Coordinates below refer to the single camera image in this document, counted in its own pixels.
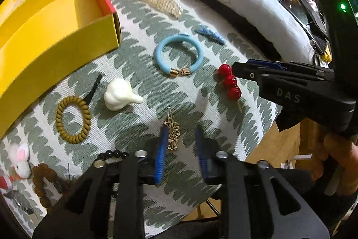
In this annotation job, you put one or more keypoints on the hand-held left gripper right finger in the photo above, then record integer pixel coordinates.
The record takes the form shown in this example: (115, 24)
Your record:
(200, 149)

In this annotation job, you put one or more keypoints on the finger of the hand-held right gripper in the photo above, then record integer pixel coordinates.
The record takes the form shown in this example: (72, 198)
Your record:
(288, 90)
(265, 63)

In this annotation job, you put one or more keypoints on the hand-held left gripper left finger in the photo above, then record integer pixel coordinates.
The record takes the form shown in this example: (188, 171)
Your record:
(162, 149)

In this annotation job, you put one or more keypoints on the red bead hairpin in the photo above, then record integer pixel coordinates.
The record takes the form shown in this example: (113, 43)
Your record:
(230, 80)

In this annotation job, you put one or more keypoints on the blue hair clip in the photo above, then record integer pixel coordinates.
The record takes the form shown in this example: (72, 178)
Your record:
(212, 35)

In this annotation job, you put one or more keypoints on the light blue bangle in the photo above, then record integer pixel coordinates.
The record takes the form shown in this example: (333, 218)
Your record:
(160, 59)

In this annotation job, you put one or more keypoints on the yellow cardboard box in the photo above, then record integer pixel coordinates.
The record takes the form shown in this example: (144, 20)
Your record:
(42, 31)

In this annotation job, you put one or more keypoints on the person's right hand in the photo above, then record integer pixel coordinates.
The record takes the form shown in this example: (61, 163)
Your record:
(346, 166)

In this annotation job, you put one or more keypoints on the leaf patterned bedsheet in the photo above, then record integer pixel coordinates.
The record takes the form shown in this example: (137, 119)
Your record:
(195, 99)

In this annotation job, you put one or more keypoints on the black sunglasses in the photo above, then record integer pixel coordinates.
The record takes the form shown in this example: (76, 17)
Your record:
(296, 9)

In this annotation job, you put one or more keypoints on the white printed quilt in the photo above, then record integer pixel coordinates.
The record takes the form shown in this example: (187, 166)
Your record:
(237, 3)

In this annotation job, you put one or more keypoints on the black hair clip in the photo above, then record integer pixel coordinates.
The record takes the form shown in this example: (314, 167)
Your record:
(93, 87)

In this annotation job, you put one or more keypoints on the white plush bunny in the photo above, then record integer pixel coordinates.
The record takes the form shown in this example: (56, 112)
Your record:
(19, 163)

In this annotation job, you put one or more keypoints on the silver grey ornament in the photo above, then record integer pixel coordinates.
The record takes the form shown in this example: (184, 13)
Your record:
(16, 198)

